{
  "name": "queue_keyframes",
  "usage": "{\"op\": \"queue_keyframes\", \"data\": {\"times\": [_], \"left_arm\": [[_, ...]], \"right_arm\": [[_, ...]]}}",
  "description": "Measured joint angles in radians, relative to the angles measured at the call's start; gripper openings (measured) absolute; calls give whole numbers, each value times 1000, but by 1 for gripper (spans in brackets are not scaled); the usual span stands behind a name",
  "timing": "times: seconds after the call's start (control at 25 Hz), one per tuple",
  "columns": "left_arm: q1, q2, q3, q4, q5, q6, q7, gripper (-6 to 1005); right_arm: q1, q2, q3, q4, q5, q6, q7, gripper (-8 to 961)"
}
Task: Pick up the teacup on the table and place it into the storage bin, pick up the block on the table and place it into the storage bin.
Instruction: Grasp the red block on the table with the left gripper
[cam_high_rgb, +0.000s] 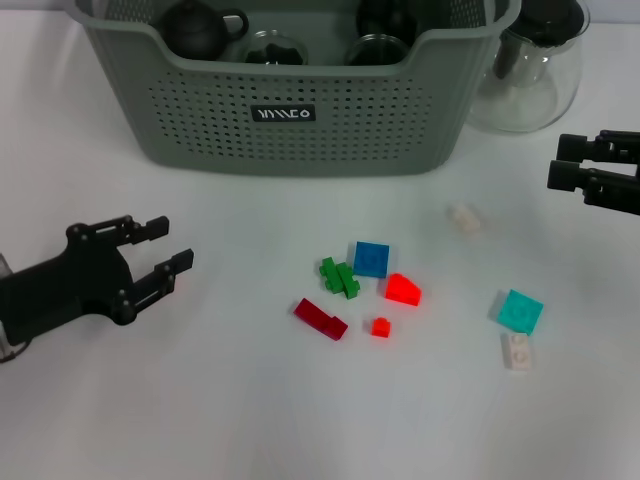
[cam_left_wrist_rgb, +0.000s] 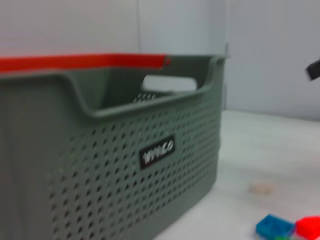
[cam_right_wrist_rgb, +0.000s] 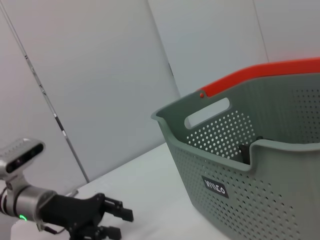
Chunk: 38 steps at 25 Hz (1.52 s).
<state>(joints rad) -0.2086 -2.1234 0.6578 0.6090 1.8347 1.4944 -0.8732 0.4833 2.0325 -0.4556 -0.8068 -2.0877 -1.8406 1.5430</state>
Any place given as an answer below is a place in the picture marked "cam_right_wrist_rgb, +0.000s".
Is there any orange-red basket handle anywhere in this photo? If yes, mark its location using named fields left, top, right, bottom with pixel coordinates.
left=199, top=56, right=320, bottom=99

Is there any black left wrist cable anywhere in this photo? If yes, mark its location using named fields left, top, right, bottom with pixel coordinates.
left=37, top=221, right=67, bottom=235

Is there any dark brown clay teapot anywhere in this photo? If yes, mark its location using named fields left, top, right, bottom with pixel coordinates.
left=237, top=135, right=264, bottom=166

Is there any grey-green perforated plastic basket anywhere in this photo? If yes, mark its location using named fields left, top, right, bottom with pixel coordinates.
left=150, top=72, right=320, bottom=240

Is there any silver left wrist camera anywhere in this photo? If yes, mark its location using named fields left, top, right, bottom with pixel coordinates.
left=0, top=138, right=46, bottom=192

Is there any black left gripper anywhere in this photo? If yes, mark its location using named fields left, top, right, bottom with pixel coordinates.
left=39, top=192, right=135, bottom=240

